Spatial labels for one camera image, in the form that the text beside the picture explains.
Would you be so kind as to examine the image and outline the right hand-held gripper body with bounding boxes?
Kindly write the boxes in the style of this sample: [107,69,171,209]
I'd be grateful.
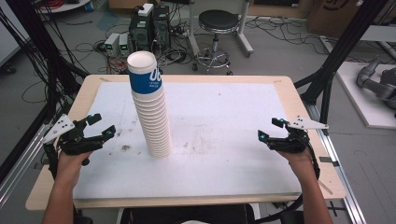
[267,115,330,154]

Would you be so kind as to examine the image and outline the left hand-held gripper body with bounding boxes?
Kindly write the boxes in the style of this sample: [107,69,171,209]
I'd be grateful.
[41,113,106,157]

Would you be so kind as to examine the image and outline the stack of white paper cups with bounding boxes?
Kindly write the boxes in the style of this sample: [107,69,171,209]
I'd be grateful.
[126,50,173,159]

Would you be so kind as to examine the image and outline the person's right hand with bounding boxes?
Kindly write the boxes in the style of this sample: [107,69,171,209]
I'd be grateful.
[277,149,317,182]

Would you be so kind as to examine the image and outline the person's left hand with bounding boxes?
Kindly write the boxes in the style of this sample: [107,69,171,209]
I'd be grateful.
[55,150,93,189]

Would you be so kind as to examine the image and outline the white table mat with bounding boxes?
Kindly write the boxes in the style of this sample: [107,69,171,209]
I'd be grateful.
[73,81,303,201]

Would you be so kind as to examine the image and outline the grey power supply unit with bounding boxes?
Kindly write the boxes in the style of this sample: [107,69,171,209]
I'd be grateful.
[104,32,121,58]
[119,33,131,58]

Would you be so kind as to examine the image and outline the white floor platform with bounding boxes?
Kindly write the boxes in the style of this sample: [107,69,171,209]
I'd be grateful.
[335,61,396,130]

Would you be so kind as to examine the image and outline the black computer tower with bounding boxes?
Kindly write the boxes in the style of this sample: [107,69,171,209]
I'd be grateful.
[128,4,171,53]

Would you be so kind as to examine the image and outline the person's dark clothing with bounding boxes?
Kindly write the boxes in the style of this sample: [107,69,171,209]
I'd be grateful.
[120,203,256,224]

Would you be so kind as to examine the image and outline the brown cardboard box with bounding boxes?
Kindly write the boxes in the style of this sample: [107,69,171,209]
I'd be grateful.
[305,0,370,39]

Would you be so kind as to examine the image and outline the black round stool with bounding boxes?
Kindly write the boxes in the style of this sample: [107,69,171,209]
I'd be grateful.
[191,8,241,76]

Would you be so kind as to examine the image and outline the white box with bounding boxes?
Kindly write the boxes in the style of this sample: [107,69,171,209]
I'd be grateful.
[137,3,155,18]

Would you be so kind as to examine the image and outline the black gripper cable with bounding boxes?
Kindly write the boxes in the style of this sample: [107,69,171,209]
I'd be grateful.
[254,136,321,224]
[42,142,60,181]

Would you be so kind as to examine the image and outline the aluminium rail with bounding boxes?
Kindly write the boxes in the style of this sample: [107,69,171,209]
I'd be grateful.
[0,123,50,209]
[303,102,368,224]

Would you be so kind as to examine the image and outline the black metal frame post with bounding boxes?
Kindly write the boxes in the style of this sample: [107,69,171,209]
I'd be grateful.
[5,0,90,125]
[293,0,390,125]

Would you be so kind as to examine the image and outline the black floor cables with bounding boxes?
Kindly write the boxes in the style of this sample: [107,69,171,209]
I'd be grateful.
[244,16,331,56]

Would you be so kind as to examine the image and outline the white desk leg frame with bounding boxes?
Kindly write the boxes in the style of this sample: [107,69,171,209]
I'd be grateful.
[186,0,255,59]

